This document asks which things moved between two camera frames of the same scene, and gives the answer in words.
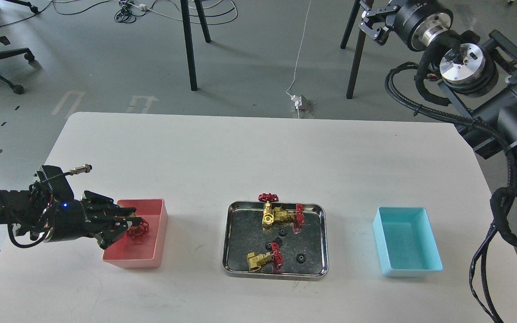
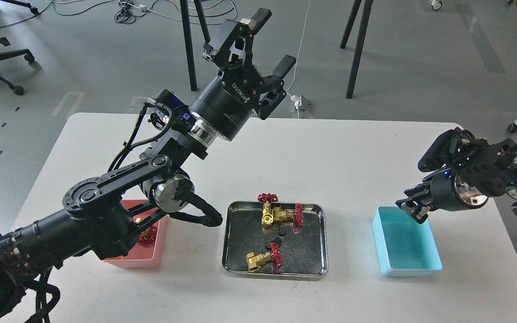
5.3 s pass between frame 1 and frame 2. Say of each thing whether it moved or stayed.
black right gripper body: moved
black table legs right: stayed
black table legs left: stayed
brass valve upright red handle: stayed
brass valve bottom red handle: stayed
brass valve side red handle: stayed
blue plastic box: stayed
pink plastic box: stayed
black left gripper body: moved
